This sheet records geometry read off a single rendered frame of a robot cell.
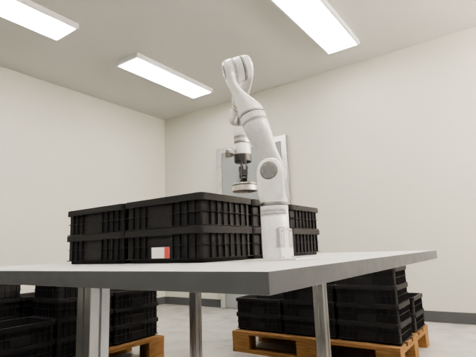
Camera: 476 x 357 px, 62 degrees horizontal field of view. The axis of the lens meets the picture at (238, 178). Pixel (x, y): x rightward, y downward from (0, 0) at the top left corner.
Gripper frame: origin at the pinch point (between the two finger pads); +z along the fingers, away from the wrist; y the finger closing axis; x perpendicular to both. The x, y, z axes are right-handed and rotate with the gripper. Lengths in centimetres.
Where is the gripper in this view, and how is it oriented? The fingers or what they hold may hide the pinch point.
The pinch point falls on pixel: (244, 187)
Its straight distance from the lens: 169.6
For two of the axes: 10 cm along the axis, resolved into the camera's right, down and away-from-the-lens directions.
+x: -10.0, 0.3, -0.7
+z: 0.4, 9.8, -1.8
